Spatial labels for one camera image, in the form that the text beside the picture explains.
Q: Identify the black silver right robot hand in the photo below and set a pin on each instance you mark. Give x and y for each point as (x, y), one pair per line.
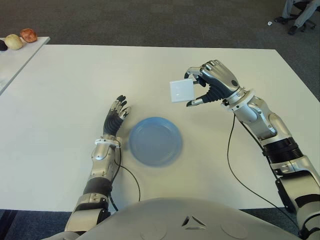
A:
(222, 80)

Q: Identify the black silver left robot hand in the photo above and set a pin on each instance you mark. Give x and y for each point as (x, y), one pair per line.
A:
(112, 123)

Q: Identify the white square charger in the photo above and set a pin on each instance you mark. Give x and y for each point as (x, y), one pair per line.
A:
(181, 90)

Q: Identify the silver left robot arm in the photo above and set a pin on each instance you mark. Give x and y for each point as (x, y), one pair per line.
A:
(100, 155)

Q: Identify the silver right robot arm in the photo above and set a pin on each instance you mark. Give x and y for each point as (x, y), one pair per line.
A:
(262, 120)

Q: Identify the blue plastic plate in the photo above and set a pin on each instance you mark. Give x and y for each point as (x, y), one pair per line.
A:
(156, 141)

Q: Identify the seated person in grey trousers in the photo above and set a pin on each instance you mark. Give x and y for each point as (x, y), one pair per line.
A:
(302, 17)

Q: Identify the black office chair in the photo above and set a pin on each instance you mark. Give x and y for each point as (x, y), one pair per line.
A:
(310, 23)

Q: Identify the white side table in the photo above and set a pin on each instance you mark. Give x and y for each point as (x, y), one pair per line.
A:
(23, 53)

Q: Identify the grey robot torso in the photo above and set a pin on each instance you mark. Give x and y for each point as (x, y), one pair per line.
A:
(175, 220)

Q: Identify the red-brown round fruit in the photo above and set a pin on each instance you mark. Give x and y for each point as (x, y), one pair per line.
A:
(28, 35)

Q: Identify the pale yellow round fruit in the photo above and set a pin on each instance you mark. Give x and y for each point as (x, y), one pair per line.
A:
(14, 42)

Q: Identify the small black round object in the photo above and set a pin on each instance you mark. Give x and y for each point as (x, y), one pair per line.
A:
(3, 45)

